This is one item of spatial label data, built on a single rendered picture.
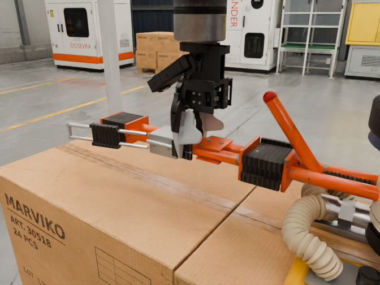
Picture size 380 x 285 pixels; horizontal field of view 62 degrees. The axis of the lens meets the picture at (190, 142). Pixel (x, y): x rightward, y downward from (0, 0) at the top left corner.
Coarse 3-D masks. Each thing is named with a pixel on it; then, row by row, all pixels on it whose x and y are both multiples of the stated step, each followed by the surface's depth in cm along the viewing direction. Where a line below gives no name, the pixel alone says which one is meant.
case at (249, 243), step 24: (264, 192) 71; (288, 192) 71; (240, 216) 63; (264, 216) 63; (216, 240) 56; (240, 240) 56; (264, 240) 56; (336, 240) 56; (192, 264) 51; (216, 264) 51; (240, 264) 51; (264, 264) 51; (288, 264) 51; (360, 264) 51
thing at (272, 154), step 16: (256, 144) 58; (272, 144) 59; (288, 144) 57; (240, 160) 54; (256, 160) 51; (272, 160) 50; (288, 160) 50; (240, 176) 54; (256, 176) 52; (272, 176) 52
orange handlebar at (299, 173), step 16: (144, 128) 71; (208, 144) 59; (224, 144) 59; (208, 160) 59; (224, 160) 57; (288, 176) 51; (304, 176) 50; (320, 176) 49; (336, 176) 48; (368, 176) 49; (352, 192) 47; (368, 192) 45
